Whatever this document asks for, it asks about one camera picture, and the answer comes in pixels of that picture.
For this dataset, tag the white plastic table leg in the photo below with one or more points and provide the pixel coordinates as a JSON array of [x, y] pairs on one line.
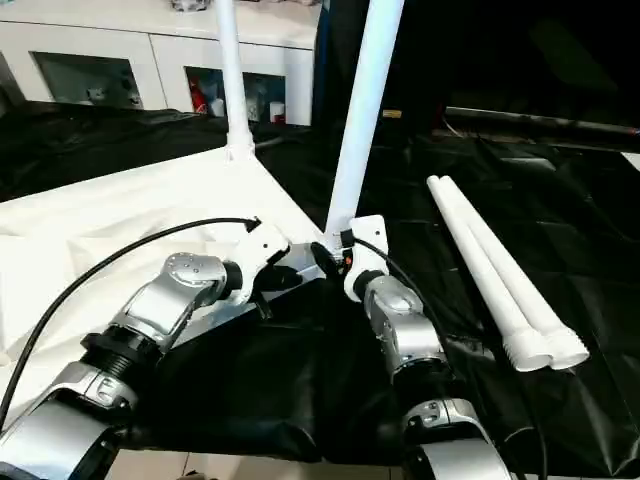
[[520, 280], [234, 75], [480, 270], [360, 125]]

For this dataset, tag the black table mat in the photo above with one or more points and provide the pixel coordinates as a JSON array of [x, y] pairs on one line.
[[550, 225]]

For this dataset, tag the white plastic table top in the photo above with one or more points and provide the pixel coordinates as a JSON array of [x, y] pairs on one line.
[[125, 200]]

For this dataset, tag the white sideboard cabinet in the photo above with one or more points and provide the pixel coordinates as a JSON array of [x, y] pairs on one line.
[[125, 40]]

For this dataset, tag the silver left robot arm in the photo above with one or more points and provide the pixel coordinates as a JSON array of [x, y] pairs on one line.
[[150, 305]]

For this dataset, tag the white flat board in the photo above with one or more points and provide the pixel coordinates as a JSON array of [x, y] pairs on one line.
[[632, 160]]

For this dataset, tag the black case with yellow label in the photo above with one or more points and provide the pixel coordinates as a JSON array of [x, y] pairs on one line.
[[420, 60]]

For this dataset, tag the grey metal bar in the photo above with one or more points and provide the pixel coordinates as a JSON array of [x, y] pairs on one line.
[[540, 120]]

